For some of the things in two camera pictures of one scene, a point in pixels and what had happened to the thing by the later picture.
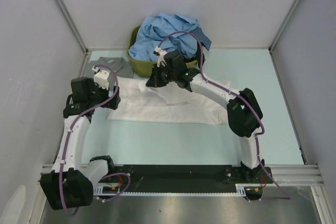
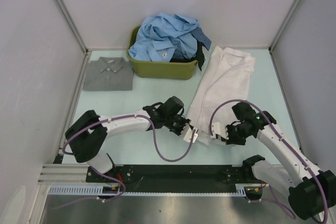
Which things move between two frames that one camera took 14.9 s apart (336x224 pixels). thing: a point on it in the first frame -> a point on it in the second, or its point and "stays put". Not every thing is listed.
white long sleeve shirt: (167, 103) -> (225, 81)
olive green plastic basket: (144, 68) stays put
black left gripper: (113, 103) -> (184, 121)
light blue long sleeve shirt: (165, 32) stays put
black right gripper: (155, 81) -> (231, 140)
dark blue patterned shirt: (203, 39) stays put
